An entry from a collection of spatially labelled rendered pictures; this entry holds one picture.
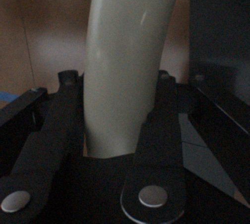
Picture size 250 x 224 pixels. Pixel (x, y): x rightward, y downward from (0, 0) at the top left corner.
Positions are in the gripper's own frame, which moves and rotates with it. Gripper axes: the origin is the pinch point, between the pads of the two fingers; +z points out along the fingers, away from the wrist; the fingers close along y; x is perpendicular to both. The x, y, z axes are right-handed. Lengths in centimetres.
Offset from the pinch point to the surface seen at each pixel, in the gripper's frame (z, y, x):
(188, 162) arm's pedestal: 67, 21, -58
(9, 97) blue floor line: 180, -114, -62
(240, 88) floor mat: 107, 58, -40
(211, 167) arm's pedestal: 65, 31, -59
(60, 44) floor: 149, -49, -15
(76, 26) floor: 142, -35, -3
